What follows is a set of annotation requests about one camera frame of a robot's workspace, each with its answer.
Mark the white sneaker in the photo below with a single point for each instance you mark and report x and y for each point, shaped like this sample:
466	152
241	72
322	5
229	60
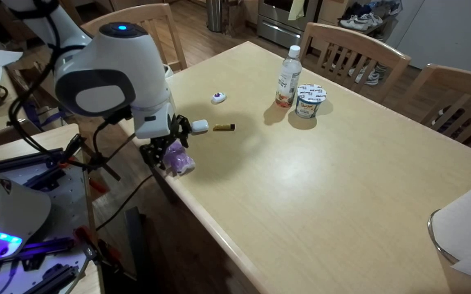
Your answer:
360	21
391	8

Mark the black bar tool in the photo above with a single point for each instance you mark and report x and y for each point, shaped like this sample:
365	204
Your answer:
48	252

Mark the wooden desk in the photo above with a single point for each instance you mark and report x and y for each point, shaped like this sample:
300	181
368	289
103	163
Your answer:
15	116

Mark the light wooden chair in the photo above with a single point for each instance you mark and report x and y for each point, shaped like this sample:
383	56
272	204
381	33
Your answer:
355	41
453	78
138	16

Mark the yellow hanging towel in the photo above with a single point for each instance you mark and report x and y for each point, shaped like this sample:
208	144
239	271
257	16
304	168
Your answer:
295	8

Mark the clear bottle with white cap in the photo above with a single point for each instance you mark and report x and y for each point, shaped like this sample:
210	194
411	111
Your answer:
288	75

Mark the wooden side table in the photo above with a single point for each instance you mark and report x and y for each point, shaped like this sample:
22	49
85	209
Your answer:
23	144

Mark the metal trash can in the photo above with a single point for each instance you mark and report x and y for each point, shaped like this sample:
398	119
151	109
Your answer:
218	16

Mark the white blue yogurt cup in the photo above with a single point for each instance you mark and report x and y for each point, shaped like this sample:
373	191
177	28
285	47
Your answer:
309	100

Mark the black orange clamp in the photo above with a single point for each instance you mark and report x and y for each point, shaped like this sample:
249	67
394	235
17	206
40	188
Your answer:
80	157

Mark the stainless steel appliance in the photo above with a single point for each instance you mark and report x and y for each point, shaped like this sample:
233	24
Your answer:
278	21

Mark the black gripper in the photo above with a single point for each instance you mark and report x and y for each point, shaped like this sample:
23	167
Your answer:
159	142

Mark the purple package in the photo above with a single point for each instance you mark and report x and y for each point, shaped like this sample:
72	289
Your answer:
180	160

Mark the white device with blue light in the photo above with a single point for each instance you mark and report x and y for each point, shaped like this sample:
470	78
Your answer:
7	206

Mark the small yellow tube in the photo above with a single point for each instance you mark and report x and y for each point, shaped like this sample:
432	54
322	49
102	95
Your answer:
224	127

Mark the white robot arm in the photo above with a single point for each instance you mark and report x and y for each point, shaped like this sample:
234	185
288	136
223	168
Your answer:
115	70

